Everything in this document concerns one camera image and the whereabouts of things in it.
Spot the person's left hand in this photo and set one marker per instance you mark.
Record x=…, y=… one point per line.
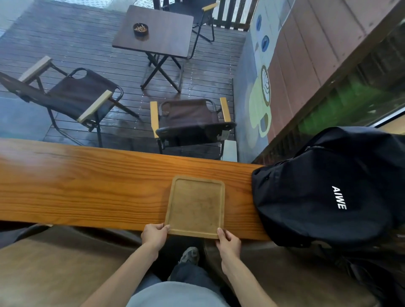
x=153, y=235

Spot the person's right hand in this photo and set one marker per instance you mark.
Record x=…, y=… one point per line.
x=230, y=245

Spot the person's right thumb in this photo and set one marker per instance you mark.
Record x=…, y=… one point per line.
x=220, y=234

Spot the person's left thumb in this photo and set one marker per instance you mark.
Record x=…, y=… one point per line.
x=166, y=229

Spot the rectangular wooden tray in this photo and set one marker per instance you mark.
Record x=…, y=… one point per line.
x=195, y=206

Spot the person's right forearm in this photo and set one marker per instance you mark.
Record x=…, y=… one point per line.
x=246, y=283

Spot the person's left forearm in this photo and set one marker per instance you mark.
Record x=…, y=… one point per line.
x=121, y=276

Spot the person's grey shoe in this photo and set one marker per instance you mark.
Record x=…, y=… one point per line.
x=190, y=255

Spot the person's blue jeans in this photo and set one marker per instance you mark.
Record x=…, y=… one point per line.
x=186, y=276

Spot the person's grey shirt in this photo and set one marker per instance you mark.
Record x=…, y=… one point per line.
x=177, y=295

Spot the brown folding chair wooden armrests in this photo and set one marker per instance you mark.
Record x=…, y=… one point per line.
x=191, y=121
x=76, y=95
x=197, y=12

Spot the black backpack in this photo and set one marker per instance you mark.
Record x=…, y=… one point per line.
x=329, y=186

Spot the wooden stool seat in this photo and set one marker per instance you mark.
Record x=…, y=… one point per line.
x=53, y=268

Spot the dark folding table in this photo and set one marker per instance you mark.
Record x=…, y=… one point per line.
x=155, y=31

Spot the black ashtray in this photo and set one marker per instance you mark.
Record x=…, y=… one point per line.
x=140, y=29

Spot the wooden railing fence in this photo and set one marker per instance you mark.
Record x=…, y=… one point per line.
x=235, y=14

